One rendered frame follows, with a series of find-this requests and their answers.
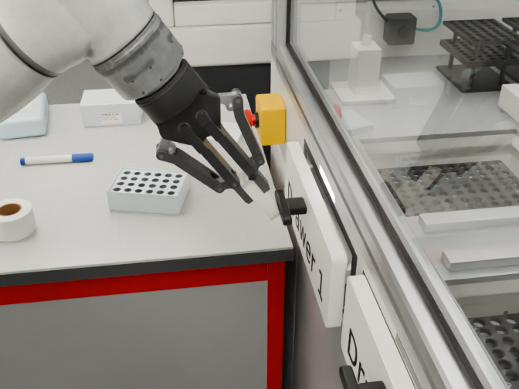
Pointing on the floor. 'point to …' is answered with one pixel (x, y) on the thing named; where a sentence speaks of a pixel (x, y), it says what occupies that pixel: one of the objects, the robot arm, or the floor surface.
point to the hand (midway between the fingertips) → (259, 194)
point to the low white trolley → (136, 272)
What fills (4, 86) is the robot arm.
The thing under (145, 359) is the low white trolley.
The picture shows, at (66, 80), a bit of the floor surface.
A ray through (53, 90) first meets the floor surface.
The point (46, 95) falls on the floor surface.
